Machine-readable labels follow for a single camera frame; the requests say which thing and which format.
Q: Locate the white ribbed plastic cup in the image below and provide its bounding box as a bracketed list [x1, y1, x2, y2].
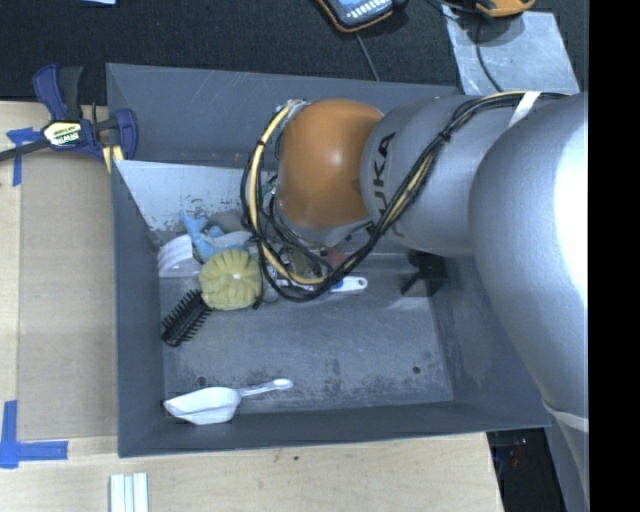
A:
[156, 233, 202, 279]

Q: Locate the yellow round ribbed sponge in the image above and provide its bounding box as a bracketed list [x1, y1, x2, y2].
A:
[198, 248, 265, 312]

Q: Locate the white and blue plastic tool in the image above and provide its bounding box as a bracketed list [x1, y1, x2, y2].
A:
[326, 275, 369, 297]

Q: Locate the grey metal bin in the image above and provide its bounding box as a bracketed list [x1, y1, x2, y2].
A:
[104, 62, 552, 459]

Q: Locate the white plastic scoop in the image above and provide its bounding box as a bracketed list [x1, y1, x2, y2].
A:
[162, 377, 295, 427]

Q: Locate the light blue toy animal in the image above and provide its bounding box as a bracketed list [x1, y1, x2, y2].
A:
[178, 209, 252, 265]

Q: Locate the black hairbrush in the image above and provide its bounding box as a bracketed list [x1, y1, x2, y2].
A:
[159, 288, 214, 348]

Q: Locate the brown cardboard board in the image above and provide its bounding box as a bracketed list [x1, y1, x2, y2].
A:
[16, 148, 120, 442]

